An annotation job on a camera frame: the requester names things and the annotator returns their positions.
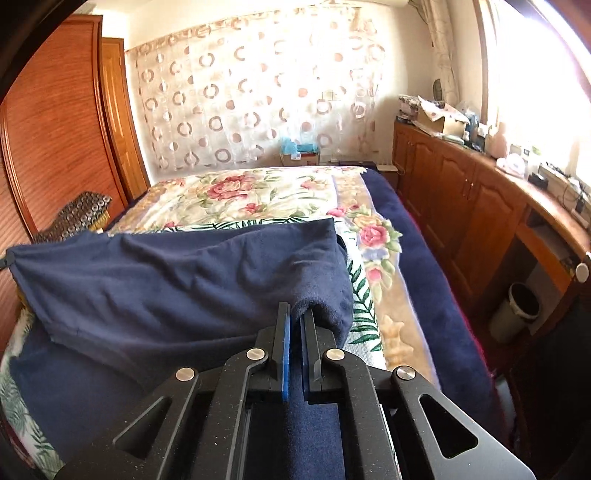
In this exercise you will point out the wooden louvered wardrobe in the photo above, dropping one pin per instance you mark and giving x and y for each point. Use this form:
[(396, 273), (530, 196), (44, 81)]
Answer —
[(66, 128)]

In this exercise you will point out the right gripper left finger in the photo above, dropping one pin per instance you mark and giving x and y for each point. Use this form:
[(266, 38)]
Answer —
[(196, 424)]

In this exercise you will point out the open cardboard box on sideboard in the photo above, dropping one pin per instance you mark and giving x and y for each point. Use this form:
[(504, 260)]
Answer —
[(446, 120)]

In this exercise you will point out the grey waste bin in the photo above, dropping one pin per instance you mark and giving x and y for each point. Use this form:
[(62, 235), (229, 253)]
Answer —
[(520, 309)]

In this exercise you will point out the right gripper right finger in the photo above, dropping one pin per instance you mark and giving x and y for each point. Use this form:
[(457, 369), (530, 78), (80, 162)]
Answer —
[(396, 424)]

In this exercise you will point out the pink figurine on sideboard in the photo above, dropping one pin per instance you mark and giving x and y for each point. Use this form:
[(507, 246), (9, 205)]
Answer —
[(496, 144)]

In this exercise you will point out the floral bed blanket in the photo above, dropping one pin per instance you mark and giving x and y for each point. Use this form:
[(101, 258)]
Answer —
[(277, 221)]

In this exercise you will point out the circle-patterned sheer curtain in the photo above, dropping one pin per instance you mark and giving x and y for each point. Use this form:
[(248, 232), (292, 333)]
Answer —
[(232, 93)]

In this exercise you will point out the navy blue printed t-shirt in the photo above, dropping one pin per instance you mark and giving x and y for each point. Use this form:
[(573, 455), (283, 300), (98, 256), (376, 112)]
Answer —
[(184, 299)]

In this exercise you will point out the long wooden sideboard cabinet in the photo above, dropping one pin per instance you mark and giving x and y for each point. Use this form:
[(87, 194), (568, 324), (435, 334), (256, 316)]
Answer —
[(487, 229)]

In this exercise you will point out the cardboard box with blue tissue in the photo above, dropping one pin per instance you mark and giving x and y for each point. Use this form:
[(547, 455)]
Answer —
[(293, 154)]

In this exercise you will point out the dark circle-patterned folded cloth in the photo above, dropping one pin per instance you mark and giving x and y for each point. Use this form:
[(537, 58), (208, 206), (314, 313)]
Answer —
[(87, 212)]

